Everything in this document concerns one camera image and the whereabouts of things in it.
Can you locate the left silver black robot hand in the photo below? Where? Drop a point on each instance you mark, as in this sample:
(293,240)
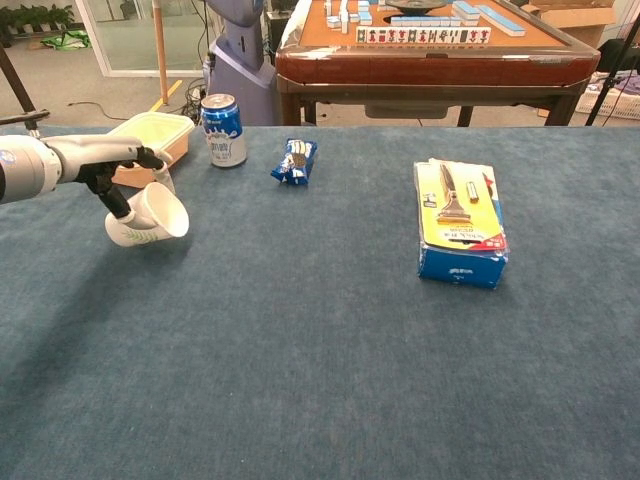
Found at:
(97,150)

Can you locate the white paper cup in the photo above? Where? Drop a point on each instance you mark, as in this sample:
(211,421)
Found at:
(160,215)

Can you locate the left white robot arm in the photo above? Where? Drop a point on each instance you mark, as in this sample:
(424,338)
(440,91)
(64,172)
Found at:
(25,167)

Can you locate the cream plastic food tray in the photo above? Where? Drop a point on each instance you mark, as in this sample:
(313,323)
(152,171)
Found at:
(160,131)

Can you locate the black tripod leg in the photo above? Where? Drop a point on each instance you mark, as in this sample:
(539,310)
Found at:
(20,90)

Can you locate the green bag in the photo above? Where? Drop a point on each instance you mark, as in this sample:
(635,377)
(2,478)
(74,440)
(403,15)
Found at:
(65,40)

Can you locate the wooden pole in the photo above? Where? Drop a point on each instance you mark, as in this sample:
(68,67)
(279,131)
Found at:
(161,50)

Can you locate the blue white drink can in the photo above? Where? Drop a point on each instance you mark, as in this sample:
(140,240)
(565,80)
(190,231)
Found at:
(225,135)

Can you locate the row of potted plants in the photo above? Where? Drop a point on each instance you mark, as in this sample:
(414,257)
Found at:
(35,17)

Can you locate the blue cookie packet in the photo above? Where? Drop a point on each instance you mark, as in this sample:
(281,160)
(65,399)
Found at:
(295,162)

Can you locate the blue felt table mat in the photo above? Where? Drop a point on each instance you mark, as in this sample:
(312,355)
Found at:
(320,350)

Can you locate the brown mahjong table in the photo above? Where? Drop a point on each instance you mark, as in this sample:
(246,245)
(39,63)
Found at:
(430,75)

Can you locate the row of face-up mahjong tiles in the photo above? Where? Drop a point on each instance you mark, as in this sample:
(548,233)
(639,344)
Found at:
(422,35)

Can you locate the blue yellow razor box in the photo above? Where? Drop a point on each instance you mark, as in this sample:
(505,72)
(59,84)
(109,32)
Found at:
(460,225)

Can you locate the brown cardboard box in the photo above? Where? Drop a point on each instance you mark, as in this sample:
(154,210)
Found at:
(575,20)

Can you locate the white plastic basket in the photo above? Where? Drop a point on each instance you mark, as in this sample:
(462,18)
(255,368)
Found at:
(610,102)

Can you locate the black tripod stand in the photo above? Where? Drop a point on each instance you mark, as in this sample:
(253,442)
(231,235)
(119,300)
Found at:
(607,75)

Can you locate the glass door frame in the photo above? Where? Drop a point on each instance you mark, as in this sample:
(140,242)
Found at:
(125,37)

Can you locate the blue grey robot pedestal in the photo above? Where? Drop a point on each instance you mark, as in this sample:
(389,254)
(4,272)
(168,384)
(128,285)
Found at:
(240,65)

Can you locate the straight blue-backed tile wall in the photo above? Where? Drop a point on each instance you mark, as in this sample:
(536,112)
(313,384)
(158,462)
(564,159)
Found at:
(425,21)

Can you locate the diagonal blue-backed tile wall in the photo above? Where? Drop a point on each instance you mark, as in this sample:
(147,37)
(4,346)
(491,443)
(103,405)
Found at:
(502,21)

